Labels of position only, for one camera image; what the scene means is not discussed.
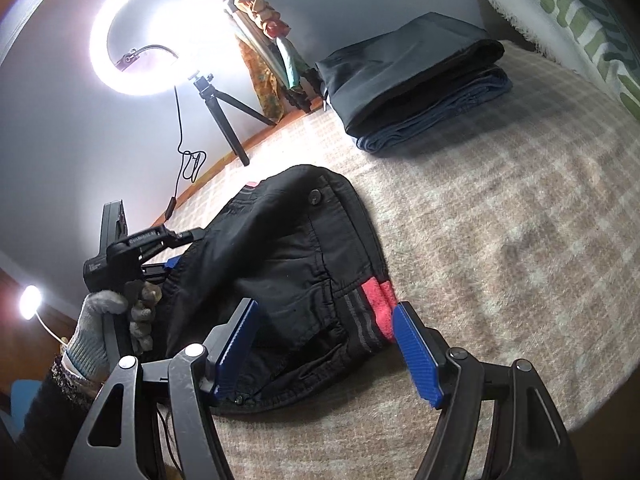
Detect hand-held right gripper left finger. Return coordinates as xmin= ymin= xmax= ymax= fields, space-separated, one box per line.
xmin=65 ymin=297 xmax=263 ymax=480

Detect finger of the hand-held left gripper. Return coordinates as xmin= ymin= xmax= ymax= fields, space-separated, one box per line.
xmin=141 ymin=257 xmax=182 ymax=283
xmin=150 ymin=227 xmax=207 ymax=250

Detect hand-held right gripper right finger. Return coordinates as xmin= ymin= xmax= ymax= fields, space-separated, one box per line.
xmin=391 ymin=301 xmax=586 ymax=480

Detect black pants with red lining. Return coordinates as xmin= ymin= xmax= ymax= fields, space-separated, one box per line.
xmin=145 ymin=164 xmax=401 ymax=413

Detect person's left forearm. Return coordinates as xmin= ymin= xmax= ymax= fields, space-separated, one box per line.
xmin=15 ymin=355 xmax=103 ymax=480

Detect folded black pants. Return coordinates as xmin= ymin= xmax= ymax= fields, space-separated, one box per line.
xmin=315 ymin=12 xmax=506 ymax=138

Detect person's left hand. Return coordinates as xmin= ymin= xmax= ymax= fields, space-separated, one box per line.
xmin=65 ymin=280 xmax=163 ymax=386

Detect small round lamp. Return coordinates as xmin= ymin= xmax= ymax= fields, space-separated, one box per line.
xmin=19 ymin=285 xmax=68 ymax=347

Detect black tripod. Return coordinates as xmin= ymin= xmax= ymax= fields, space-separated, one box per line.
xmin=187 ymin=72 xmax=277 ymax=167

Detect blue plastic object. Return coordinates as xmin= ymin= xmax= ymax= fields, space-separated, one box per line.
xmin=10 ymin=379 xmax=47 ymax=413

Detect colourful hanging clothes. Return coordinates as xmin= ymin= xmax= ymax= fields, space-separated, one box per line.
xmin=220 ymin=0 xmax=321 ymax=120

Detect black gooseneck phone holder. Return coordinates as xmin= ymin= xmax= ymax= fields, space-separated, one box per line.
xmin=115 ymin=44 xmax=181 ymax=72

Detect folded blue jeans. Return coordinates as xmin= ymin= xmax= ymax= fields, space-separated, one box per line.
xmin=356 ymin=67 xmax=513 ymax=153

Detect green and white patterned cloth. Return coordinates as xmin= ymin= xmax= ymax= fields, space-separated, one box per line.
xmin=467 ymin=0 xmax=640 ymax=121

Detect orange wooden bed frame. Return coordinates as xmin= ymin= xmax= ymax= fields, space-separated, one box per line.
xmin=150 ymin=110 xmax=326 ymax=226

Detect black power cable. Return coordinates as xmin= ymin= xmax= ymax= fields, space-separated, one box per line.
xmin=162 ymin=87 xmax=207 ymax=221

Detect white ring light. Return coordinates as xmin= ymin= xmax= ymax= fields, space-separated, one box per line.
xmin=89 ymin=0 xmax=236 ymax=95

